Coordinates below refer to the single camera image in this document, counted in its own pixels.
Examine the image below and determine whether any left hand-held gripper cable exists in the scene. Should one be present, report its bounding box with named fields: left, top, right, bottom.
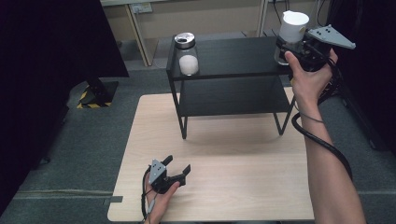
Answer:
left=140, top=167, right=157, bottom=224

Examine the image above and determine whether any glass jar with white lid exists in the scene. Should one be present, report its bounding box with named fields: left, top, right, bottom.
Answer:
left=273, top=9, right=310, bottom=67

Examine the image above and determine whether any black stand base striped edge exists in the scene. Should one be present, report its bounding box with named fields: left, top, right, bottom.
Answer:
left=76, top=77, right=120, bottom=110

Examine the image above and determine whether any person's right hand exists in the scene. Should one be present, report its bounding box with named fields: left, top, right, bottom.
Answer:
left=284, top=49, right=339, bottom=105

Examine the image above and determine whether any dark equipment rack with cables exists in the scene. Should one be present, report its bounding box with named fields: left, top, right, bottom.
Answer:
left=306, top=0, right=396, bottom=154

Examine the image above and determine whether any hand-held gripper cable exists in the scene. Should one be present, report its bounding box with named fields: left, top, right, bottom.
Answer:
left=290, top=57, right=355, bottom=182
left=140, top=167, right=157, bottom=224

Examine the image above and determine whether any black curtain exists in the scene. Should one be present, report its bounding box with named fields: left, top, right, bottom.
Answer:
left=0, top=0, right=131, bottom=217

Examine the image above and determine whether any grey floor tape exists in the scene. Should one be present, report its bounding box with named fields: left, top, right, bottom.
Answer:
left=103, top=195, right=124, bottom=205

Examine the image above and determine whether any person's left hand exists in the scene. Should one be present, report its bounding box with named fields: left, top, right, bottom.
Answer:
left=144, top=181, right=181, bottom=224

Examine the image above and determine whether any black two-tier shelf rack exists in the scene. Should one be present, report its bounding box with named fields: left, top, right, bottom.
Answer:
left=165, top=33, right=306, bottom=140

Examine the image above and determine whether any glass shaker with metal lid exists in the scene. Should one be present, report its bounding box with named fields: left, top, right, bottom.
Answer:
left=174, top=32, right=200, bottom=77

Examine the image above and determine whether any right hand-held gripper cable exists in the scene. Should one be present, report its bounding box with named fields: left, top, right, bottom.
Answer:
left=290, top=57, right=355, bottom=182

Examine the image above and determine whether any beige desk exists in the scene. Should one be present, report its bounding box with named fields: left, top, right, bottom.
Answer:
left=99, top=0, right=332, bottom=68

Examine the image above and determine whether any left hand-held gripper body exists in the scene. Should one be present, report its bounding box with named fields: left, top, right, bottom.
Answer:
left=148, top=159, right=180, bottom=195

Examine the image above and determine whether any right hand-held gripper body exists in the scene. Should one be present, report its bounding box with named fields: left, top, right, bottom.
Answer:
left=295, top=24, right=357, bottom=73

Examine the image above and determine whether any thin black wrist band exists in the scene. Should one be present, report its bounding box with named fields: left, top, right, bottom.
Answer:
left=293, top=104, right=325, bottom=124

